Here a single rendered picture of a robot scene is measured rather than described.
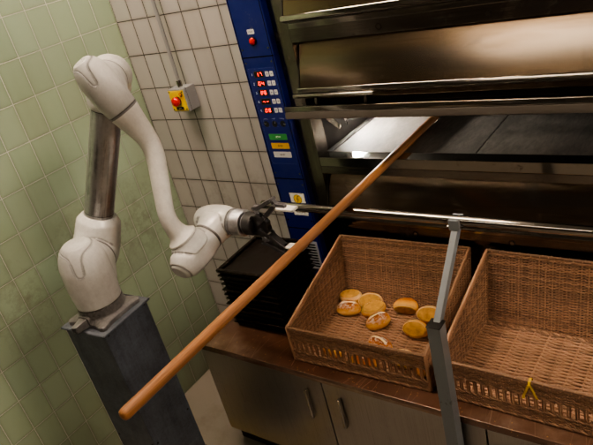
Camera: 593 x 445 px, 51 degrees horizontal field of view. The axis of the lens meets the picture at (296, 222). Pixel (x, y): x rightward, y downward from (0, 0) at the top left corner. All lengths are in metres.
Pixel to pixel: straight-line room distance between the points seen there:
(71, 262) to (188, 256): 0.38
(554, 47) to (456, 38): 0.29
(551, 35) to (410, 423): 1.28
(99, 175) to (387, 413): 1.26
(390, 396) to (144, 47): 1.76
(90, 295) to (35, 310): 0.64
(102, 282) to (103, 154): 0.42
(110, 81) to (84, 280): 0.63
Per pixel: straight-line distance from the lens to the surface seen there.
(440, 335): 1.77
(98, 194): 2.19
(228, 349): 2.53
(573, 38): 1.94
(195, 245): 1.95
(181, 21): 2.64
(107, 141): 2.12
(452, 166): 2.18
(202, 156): 2.85
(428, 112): 1.96
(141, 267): 3.00
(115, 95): 1.91
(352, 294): 2.51
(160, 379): 1.45
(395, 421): 2.22
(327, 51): 2.26
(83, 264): 2.07
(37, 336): 2.75
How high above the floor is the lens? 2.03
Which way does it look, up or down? 26 degrees down
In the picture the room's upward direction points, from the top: 15 degrees counter-clockwise
